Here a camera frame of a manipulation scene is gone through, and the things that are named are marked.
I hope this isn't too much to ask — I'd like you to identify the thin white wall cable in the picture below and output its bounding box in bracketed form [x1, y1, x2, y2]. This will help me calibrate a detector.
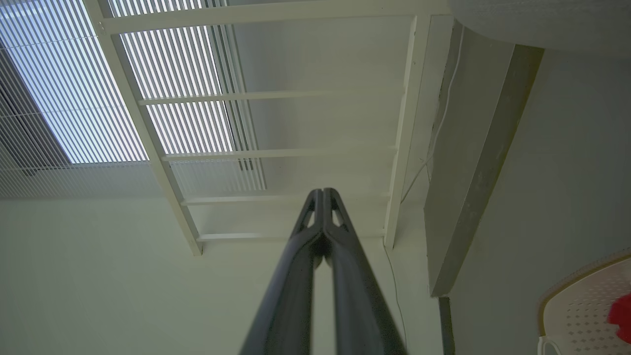
[384, 24, 465, 346]

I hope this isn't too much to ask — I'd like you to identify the white perforated laundry basket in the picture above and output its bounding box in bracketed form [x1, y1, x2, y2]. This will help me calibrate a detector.
[537, 250, 631, 355]

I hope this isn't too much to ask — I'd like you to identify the white ladder cable tray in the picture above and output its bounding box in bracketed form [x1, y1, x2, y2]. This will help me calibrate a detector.
[83, 0, 452, 256]

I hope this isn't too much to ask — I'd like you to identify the red garment with white stripes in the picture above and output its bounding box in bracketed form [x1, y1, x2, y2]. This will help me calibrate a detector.
[607, 293, 631, 345]

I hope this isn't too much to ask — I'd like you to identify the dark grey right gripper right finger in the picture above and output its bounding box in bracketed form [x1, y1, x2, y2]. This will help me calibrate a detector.
[323, 188, 408, 355]

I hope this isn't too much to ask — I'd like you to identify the grey concrete beam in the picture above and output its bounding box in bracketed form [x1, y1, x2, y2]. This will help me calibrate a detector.
[424, 20, 546, 298]

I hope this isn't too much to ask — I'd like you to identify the white louvered ceiling panel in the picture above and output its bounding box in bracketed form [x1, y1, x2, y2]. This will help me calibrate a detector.
[0, 0, 267, 199]

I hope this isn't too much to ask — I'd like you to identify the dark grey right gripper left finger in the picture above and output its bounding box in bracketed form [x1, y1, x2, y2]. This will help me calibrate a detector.
[240, 188, 324, 355]

